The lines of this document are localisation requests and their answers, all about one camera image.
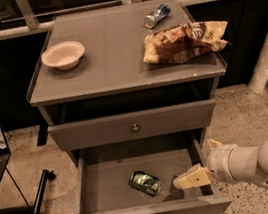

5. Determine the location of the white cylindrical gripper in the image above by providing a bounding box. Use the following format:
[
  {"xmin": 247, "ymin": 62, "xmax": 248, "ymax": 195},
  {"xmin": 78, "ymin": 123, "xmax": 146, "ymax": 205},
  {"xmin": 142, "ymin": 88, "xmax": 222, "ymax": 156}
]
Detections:
[{"xmin": 167, "ymin": 134, "xmax": 244, "ymax": 194}]

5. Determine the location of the green soda can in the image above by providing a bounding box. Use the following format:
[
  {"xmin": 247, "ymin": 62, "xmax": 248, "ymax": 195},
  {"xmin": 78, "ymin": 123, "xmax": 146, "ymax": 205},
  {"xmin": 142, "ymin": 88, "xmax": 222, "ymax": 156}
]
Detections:
[{"xmin": 128, "ymin": 171, "xmax": 161, "ymax": 196}]

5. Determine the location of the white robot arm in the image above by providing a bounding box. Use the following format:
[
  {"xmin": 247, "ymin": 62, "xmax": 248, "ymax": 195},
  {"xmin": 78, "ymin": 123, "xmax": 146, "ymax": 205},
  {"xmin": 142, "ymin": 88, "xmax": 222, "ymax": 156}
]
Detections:
[{"xmin": 173, "ymin": 139, "xmax": 268, "ymax": 190}]

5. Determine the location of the grey top drawer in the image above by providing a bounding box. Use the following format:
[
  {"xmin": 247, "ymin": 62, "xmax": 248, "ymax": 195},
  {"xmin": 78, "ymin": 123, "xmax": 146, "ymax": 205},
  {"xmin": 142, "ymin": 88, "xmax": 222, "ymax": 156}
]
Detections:
[{"xmin": 48, "ymin": 99, "xmax": 215, "ymax": 151}]

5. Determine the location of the grey open middle drawer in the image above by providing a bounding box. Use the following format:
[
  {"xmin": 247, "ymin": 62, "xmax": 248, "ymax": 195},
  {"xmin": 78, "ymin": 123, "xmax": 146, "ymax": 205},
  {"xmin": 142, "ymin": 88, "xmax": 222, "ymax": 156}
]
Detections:
[{"xmin": 75, "ymin": 132, "xmax": 231, "ymax": 214}]

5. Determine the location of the grey drawer cabinet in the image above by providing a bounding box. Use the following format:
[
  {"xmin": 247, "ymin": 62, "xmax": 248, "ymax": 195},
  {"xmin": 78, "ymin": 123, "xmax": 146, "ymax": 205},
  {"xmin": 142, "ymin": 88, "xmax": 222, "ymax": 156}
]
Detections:
[{"xmin": 28, "ymin": 0, "xmax": 225, "ymax": 162}]

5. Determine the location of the blue silver soda can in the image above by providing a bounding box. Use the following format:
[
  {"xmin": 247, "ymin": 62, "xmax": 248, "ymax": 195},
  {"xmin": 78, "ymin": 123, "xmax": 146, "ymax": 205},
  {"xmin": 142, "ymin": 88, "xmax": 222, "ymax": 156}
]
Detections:
[{"xmin": 144, "ymin": 4, "xmax": 171, "ymax": 29}]

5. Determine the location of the brown chip bag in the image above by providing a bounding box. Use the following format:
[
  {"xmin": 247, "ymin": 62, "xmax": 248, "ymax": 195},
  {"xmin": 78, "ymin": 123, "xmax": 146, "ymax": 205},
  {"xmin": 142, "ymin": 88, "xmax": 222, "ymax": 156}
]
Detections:
[{"xmin": 143, "ymin": 20, "xmax": 228, "ymax": 64}]

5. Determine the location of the white bowl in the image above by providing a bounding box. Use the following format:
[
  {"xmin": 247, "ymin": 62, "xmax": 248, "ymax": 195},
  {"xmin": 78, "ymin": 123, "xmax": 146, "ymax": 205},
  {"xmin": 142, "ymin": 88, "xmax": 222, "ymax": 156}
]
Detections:
[{"xmin": 41, "ymin": 41, "xmax": 85, "ymax": 71}]

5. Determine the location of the black stand leg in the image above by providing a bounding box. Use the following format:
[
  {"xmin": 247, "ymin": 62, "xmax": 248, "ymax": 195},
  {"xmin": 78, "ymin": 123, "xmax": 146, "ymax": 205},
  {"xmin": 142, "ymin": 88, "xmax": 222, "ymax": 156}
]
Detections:
[{"xmin": 28, "ymin": 169, "xmax": 56, "ymax": 214}]

